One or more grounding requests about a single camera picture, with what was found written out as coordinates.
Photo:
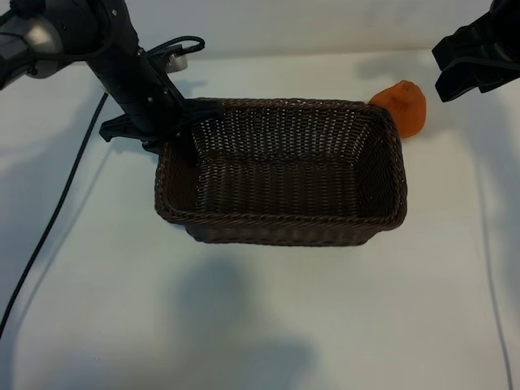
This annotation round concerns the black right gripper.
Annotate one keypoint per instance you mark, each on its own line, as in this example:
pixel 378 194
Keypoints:
pixel 503 44

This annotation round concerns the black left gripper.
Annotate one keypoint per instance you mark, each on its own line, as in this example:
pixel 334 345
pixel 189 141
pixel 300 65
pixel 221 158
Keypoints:
pixel 138 93

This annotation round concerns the orange fruit with stem knob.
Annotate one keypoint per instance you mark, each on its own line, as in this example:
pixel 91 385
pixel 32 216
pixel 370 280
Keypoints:
pixel 408 109

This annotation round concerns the dark brown woven wicker basket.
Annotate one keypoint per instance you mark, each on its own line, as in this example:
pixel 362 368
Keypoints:
pixel 284 183

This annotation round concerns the black and grey left robot arm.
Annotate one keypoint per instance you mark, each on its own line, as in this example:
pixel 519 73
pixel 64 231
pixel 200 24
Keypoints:
pixel 36 38

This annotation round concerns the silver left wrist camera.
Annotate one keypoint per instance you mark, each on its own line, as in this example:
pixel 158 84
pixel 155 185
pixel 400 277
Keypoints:
pixel 178 63

